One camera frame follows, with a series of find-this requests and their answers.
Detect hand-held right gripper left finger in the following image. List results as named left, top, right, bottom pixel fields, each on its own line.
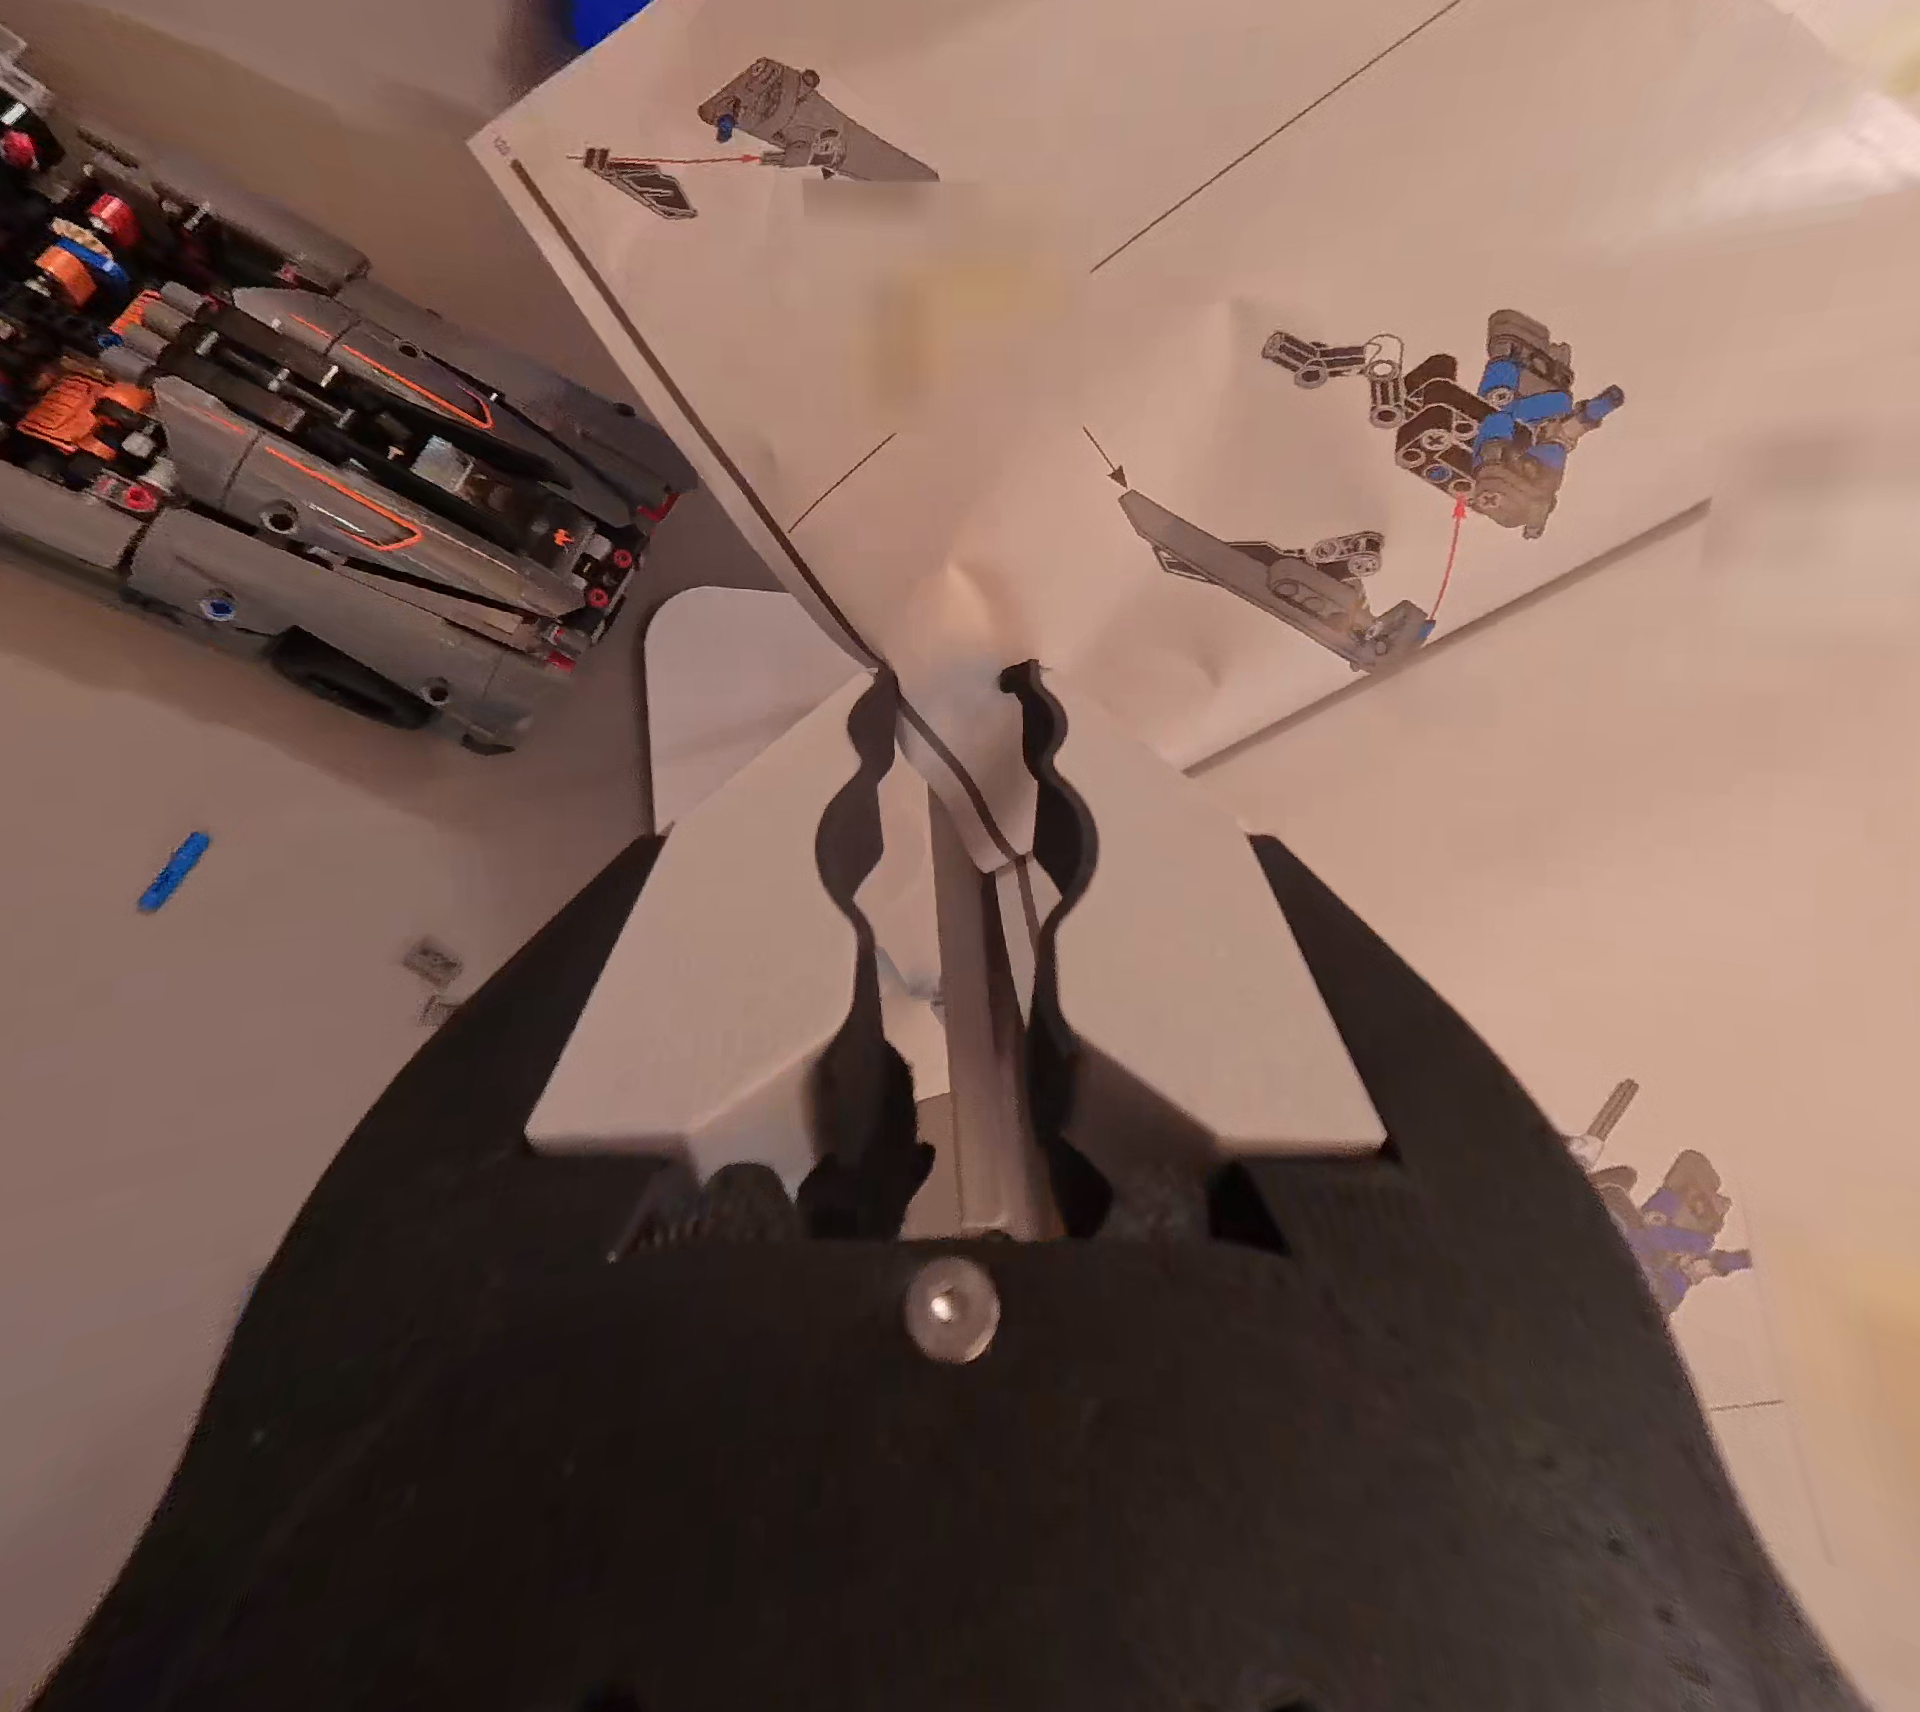
left=522, top=667, right=941, bottom=1241

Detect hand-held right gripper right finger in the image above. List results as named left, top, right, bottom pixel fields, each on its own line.
left=997, top=657, right=1391, bottom=1241

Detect thick lego instruction booklet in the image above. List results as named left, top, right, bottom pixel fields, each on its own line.
left=469, top=0, right=1920, bottom=1594

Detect scattered loose lego pieces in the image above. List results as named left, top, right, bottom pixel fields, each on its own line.
left=135, top=826, right=470, bottom=1034

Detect grey lego car model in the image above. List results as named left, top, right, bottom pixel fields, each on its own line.
left=0, top=16, right=702, bottom=757

